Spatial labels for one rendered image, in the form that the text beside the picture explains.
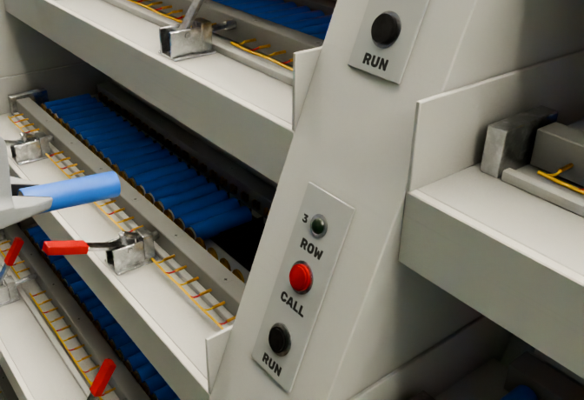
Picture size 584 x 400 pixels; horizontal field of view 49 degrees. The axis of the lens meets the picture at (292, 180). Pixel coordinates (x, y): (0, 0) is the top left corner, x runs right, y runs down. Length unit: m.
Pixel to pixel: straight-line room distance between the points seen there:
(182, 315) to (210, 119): 0.16
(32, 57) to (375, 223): 0.70
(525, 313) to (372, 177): 0.11
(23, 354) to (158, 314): 0.30
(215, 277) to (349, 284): 0.19
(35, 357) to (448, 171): 0.57
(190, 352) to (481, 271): 0.26
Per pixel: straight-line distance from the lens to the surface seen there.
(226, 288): 0.53
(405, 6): 0.36
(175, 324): 0.53
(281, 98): 0.46
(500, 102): 0.38
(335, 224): 0.37
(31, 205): 0.42
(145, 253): 0.60
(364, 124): 0.37
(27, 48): 0.96
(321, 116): 0.39
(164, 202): 0.66
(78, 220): 0.68
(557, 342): 0.32
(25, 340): 0.84
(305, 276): 0.38
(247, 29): 0.56
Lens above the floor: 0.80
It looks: 14 degrees down
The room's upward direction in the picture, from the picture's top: 18 degrees clockwise
